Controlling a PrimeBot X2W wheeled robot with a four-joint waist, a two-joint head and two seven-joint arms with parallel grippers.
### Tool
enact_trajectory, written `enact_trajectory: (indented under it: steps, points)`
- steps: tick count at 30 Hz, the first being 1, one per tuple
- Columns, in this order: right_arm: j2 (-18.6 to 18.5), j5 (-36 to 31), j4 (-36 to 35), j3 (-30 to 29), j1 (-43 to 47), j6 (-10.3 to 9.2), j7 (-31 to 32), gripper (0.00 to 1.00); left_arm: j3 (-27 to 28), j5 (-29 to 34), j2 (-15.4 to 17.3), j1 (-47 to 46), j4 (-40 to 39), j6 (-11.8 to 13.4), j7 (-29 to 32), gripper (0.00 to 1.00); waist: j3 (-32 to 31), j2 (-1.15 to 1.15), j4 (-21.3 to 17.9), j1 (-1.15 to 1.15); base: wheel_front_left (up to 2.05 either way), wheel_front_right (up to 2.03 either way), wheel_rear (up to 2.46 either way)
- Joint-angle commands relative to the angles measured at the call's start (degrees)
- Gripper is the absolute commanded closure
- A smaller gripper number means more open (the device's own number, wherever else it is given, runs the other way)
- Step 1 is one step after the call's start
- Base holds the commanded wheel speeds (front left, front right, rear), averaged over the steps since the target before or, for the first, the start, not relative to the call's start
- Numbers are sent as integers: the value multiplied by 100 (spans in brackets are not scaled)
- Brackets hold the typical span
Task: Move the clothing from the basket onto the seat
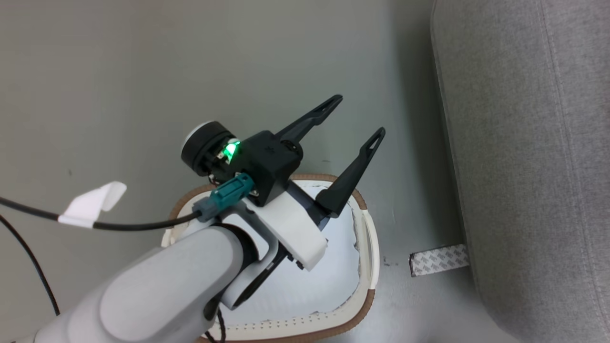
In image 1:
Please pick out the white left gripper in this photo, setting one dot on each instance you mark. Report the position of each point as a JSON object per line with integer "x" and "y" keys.
{"x": 295, "y": 228}

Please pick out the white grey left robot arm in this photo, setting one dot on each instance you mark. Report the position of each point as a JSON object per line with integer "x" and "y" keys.
{"x": 167, "y": 286}

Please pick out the white laundry basket brown rim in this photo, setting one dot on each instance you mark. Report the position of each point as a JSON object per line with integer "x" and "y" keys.
{"x": 368, "y": 267}

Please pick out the black round motor white cap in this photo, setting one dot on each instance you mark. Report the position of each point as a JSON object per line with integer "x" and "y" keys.
{"x": 202, "y": 145}

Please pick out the grey printed tape strip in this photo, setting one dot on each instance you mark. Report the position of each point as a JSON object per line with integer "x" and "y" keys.
{"x": 438, "y": 260}

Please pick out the grey fabric sofa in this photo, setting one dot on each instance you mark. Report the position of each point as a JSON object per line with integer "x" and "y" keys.
{"x": 524, "y": 143}

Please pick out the white tape tag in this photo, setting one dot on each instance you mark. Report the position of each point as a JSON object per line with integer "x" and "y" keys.
{"x": 90, "y": 205}

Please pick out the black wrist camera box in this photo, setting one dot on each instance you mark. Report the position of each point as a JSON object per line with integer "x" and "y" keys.
{"x": 271, "y": 162}

